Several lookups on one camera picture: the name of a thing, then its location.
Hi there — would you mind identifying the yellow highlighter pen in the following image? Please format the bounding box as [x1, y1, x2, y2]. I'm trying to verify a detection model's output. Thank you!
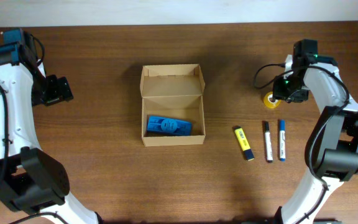
[233, 126, 255, 161]

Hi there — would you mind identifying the blue cap white marker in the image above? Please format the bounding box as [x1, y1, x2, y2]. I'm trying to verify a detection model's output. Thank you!
[279, 119, 286, 162]

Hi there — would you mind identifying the yellow tape roll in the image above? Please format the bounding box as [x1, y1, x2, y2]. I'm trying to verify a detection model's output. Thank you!
[263, 91, 282, 109]

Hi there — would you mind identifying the blue plastic block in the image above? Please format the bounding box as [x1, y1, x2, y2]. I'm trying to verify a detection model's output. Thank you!
[146, 116, 193, 136]

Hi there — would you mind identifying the black cap white marker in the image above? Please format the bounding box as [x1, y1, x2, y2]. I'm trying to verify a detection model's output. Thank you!
[263, 121, 273, 163]

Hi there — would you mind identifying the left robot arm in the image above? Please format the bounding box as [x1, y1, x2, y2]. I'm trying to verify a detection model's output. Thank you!
[0, 29, 102, 223]

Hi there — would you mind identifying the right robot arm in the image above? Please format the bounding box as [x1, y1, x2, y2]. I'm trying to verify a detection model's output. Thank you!
[273, 39, 358, 223]

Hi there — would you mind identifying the brown cardboard box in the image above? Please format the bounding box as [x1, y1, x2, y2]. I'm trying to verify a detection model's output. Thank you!
[140, 64, 206, 147]

